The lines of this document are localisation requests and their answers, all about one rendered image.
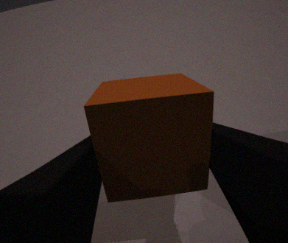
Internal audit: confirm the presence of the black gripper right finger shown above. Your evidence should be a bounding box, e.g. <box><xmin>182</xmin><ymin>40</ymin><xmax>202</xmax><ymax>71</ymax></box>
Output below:
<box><xmin>209</xmin><ymin>124</ymin><xmax>288</xmax><ymax>243</ymax></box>

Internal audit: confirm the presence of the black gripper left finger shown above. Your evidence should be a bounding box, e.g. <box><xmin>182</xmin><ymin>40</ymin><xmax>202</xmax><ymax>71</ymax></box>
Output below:
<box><xmin>0</xmin><ymin>135</ymin><xmax>102</xmax><ymax>243</ymax></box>

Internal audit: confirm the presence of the brown block with dark square face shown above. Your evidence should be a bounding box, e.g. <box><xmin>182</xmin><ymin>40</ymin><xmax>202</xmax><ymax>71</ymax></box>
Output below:
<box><xmin>84</xmin><ymin>74</ymin><xmax>214</xmax><ymax>202</ymax></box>

